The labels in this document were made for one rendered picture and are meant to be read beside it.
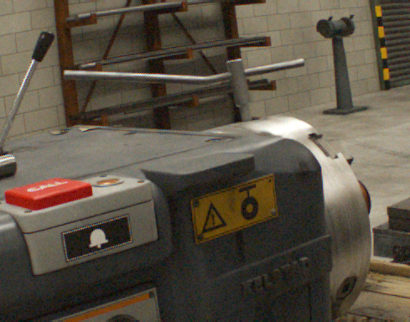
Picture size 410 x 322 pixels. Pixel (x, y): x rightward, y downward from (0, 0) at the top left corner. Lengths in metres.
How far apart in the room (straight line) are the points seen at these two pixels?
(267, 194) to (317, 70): 10.15
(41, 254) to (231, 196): 0.23
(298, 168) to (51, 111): 7.70
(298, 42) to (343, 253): 9.73
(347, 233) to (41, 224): 0.51
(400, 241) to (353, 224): 0.61
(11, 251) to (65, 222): 0.06
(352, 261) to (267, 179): 0.28
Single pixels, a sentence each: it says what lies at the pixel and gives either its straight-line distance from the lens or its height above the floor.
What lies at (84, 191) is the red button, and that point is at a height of 1.26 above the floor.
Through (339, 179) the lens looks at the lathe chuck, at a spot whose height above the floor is 1.16.
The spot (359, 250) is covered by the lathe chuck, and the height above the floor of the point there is 1.07.
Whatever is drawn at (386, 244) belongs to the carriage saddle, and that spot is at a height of 0.89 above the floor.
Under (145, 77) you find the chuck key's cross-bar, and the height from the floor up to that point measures 1.31.
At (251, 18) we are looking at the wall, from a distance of 10.24.
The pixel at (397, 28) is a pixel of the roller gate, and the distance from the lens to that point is 12.43.
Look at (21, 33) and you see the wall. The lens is 8.41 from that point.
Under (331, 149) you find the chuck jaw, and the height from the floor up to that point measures 1.19.
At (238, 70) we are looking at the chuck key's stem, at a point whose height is 1.31.
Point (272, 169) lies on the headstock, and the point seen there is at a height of 1.23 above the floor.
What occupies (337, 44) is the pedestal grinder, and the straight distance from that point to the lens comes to 10.03.
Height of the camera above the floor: 1.40
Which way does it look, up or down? 10 degrees down
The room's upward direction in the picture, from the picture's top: 7 degrees counter-clockwise
